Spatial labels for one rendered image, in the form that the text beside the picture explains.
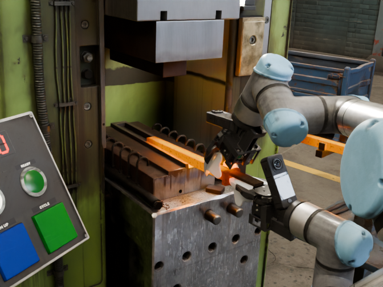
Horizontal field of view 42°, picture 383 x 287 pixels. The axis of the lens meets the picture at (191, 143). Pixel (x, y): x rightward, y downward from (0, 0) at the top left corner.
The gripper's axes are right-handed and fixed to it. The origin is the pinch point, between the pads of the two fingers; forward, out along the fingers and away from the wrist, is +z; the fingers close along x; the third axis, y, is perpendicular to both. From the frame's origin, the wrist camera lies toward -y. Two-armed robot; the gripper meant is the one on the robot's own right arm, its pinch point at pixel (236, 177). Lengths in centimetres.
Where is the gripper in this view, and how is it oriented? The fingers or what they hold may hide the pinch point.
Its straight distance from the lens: 117.5
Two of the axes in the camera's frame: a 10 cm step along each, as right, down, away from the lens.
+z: -5.9, -2.7, 7.6
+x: 8.1, -1.7, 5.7
